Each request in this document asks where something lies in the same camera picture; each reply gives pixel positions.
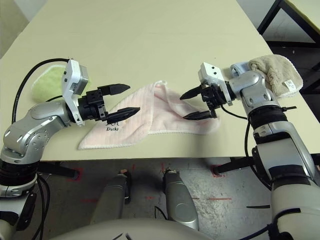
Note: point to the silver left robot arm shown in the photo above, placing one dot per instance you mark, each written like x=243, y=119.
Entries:
x=30, y=130

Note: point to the beige robot torso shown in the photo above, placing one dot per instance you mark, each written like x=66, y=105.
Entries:
x=125, y=230

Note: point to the pink towel with Ducks embroidery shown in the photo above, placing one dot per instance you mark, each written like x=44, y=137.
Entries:
x=160, y=120

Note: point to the green terry towel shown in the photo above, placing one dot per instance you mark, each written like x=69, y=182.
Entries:
x=47, y=82

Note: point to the black-framed side table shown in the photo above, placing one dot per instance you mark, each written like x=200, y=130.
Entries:
x=295, y=43

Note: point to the grey left robot leg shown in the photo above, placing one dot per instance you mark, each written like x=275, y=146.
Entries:
x=110, y=200

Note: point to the black table leg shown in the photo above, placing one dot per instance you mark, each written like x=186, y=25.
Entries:
x=235, y=165
x=57, y=170

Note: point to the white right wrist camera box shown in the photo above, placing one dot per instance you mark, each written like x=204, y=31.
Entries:
x=210, y=71

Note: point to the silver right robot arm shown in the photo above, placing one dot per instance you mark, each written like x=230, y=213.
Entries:
x=275, y=140

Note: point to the grey right robot leg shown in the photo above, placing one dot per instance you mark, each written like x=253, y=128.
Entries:
x=180, y=200

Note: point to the grey robot leg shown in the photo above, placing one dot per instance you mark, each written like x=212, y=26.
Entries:
x=110, y=200
x=180, y=200

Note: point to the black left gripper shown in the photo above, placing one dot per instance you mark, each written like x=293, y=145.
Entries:
x=91, y=105

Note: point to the beige terry towel with label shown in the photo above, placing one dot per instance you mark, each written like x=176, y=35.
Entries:
x=277, y=70

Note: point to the light blue terry towel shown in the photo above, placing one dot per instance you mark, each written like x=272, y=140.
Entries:
x=238, y=68

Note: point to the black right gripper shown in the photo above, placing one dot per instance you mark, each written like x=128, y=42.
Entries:
x=212, y=96

